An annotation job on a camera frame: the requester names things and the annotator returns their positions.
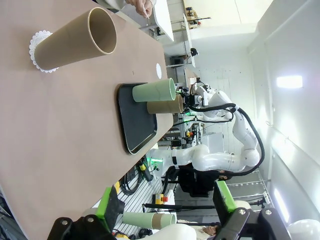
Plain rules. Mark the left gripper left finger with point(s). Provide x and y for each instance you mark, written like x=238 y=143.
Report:
x=111 y=202

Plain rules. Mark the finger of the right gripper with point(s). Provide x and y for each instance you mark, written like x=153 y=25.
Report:
x=186 y=110
x=182 y=90

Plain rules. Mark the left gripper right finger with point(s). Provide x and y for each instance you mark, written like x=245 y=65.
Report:
x=222 y=200

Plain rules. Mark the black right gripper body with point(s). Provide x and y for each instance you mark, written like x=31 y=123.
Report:
x=192 y=101

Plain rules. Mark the brown plastic cup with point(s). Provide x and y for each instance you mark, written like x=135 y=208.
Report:
x=160 y=221
x=70 y=42
x=162 y=106

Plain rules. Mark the white paper doily coaster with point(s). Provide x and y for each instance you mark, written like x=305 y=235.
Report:
x=158 y=70
x=37 y=37
x=146 y=14

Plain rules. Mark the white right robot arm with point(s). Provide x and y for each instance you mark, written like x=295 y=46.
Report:
x=212 y=158

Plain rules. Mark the person's right hand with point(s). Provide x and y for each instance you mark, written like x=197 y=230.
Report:
x=142 y=6

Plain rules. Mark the person in black clothes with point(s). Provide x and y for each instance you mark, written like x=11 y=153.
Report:
x=197 y=182

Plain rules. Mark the bystander in light clothes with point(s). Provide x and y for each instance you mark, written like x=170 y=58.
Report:
x=211 y=230

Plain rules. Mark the black webcam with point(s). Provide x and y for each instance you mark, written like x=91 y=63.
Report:
x=194 y=52

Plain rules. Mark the black handheld device yellow label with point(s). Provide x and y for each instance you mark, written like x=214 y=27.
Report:
x=147 y=175

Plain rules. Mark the yellow grey emergency stop box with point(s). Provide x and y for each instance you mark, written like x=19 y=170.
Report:
x=158 y=198

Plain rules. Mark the black plastic tray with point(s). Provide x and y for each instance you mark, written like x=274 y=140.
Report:
x=137 y=127

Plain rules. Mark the white room table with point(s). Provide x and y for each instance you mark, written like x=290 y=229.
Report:
x=163 y=20

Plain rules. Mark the wooden workbench with tools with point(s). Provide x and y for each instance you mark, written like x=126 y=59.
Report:
x=191 y=15

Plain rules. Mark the ceiling light panel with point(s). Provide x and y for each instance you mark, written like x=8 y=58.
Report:
x=288 y=81

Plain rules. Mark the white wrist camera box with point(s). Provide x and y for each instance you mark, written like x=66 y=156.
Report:
x=203 y=99

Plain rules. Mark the aluminium profile frame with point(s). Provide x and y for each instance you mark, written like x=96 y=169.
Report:
x=182 y=130

